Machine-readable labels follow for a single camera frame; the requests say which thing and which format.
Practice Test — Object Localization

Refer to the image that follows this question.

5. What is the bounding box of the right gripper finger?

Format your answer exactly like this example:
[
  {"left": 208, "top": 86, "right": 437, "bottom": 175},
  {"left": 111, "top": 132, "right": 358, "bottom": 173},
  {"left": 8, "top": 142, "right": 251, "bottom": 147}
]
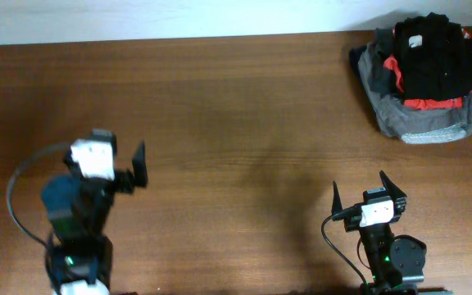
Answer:
[
  {"left": 331, "top": 181, "right": 343, "bottom": 216},
  {"left": 379, "top": 170, "right": 406, "bottom": 197}
]

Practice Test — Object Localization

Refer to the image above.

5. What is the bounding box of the black polo shirt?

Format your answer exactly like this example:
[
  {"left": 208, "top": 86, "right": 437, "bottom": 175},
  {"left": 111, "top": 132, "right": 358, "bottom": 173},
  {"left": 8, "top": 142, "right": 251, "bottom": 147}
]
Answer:
[{"left": 393, "top": 12, "right": 472, "bottom": 102}]

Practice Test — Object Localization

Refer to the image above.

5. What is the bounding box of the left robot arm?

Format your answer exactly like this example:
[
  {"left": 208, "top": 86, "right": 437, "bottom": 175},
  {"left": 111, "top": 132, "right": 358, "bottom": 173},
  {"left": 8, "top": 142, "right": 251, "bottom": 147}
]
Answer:
[{"left": 41, "top": 129, "right": 148, "bottom": 294}]

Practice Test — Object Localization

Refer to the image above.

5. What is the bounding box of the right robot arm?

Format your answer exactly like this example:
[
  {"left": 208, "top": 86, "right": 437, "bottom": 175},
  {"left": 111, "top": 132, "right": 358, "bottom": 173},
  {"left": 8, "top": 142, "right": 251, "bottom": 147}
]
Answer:
[{"left": 321, "top": 171, "right": 450, "bottom": 295}]

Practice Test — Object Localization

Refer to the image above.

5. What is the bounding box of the grey garment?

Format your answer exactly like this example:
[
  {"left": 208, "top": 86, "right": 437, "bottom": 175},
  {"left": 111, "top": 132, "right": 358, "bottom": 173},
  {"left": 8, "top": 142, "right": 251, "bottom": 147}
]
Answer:
[{"left": 349, "top": 29, "right": 472, "bottom": 144}]

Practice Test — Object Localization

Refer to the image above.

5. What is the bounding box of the red t-shirt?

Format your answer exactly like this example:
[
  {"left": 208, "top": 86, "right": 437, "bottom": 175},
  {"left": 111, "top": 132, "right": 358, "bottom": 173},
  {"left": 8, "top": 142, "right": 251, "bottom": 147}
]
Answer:
[{"left": 382, "top": 26, "right": 472, "bottom": 111}]

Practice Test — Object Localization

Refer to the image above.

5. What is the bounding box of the right black cable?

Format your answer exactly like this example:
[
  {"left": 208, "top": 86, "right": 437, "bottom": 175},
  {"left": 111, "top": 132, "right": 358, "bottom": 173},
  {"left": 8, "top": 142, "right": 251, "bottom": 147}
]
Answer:
[{"left": 320, "top": 206, "right": 370, "bottom": 290}]

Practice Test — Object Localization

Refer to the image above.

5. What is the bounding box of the black cable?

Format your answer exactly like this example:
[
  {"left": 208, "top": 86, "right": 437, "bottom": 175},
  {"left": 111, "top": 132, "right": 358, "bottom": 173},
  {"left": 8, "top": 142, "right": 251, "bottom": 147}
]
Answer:
[
  {"left": 6, "top": 141, "right": 73, "bottom": 294},
  {"left": 320, "top": 206, "right": 370, "bottom": 290}
]

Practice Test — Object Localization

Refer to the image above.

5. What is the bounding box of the left black cable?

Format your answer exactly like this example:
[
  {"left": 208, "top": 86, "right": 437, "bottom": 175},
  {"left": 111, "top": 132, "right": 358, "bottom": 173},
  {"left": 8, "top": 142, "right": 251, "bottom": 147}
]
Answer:
[{"left": 6, "top": 141, "right": 73, "bottom": 294}]

